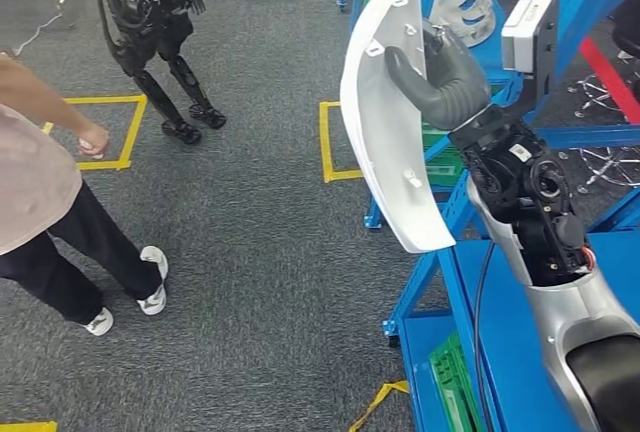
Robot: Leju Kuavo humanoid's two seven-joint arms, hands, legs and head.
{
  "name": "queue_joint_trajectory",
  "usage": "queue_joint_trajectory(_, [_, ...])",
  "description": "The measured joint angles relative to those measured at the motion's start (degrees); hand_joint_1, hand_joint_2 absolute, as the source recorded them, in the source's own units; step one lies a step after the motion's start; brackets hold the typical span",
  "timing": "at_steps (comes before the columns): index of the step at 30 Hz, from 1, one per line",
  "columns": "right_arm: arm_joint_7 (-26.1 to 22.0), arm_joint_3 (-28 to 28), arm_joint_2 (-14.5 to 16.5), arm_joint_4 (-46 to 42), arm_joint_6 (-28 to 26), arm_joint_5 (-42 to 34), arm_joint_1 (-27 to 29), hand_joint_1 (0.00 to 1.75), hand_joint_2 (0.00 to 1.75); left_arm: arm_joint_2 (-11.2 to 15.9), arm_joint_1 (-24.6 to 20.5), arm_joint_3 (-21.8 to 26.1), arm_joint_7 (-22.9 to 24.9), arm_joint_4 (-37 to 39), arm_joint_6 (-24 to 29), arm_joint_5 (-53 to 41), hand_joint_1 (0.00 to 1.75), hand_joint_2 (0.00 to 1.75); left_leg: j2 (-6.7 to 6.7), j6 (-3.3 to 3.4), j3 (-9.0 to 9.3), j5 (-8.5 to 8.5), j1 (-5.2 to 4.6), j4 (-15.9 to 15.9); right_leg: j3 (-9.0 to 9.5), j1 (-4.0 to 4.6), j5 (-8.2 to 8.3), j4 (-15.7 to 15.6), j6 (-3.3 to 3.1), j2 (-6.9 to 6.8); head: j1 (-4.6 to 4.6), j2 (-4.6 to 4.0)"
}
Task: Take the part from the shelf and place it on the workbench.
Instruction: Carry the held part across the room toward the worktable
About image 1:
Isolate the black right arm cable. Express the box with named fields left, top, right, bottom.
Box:
left=472, top=242, right=496, bottom=432

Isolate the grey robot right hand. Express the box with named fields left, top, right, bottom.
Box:
left=383, top=18, right=494, bottom=133

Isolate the black stool chrome base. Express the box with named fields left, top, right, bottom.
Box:
left=567, top=0, right=640, bottom=193

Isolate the white floor cable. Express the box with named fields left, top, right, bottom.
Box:
left=12, top=10, right=65, bottom=58

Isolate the person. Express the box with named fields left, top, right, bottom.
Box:
left=0, top=51, right=170, bottom=338

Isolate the white plastic fan part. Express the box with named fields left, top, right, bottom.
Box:
left=429, top=0, right=497, bottom=49

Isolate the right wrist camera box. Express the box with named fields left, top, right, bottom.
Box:
left=492, top=0, right=560, bottom=127

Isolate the black humanoid robot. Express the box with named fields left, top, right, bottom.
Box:
left=75, top=0, right=227, bottom=147

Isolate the white plastic shell part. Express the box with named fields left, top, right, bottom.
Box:
left=340, top=0, right=457, bottom=255

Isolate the green plastic crate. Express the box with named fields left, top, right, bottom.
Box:
left=429, top=331, right=485, bottom=432
left=422, top=122, right=466, bottom=190

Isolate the small white handheld object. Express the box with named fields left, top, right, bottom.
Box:
left=78, top=138, right=104, bottom=161

